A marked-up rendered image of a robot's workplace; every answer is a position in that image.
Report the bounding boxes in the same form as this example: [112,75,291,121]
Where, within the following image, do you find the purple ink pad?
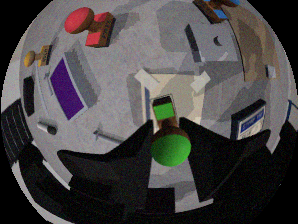
[48,51,94,125]

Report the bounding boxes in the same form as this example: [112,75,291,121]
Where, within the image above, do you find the yellow rubber stamp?
[24,44,53,67]

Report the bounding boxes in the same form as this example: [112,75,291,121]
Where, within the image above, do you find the red rubber stamp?
[64,7,116,48]

